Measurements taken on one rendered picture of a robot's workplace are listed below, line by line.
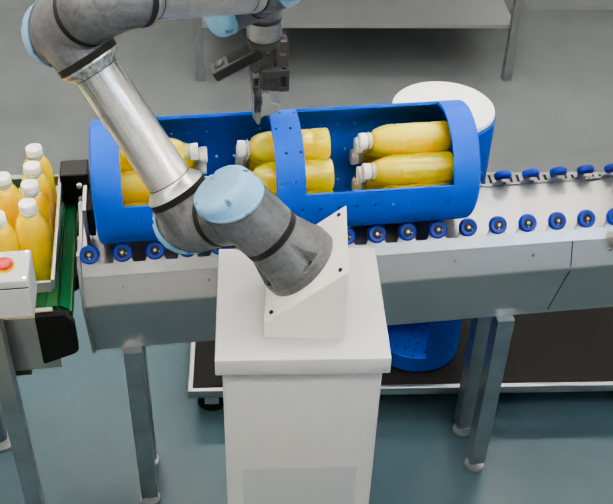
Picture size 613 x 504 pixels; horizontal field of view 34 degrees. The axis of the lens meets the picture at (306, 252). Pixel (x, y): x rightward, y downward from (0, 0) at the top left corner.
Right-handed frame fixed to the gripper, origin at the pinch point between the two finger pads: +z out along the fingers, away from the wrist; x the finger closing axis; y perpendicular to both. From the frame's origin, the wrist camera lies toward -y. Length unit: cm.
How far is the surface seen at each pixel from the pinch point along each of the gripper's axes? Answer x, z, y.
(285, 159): -10.1, 4.7, 5.6
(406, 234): -11.2, 27.6, 34.9
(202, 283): -12.9, 36.6, -14.3
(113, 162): -8.9, 3.5, -31.9
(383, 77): 232, 123, 87
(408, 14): 240, 94, 99
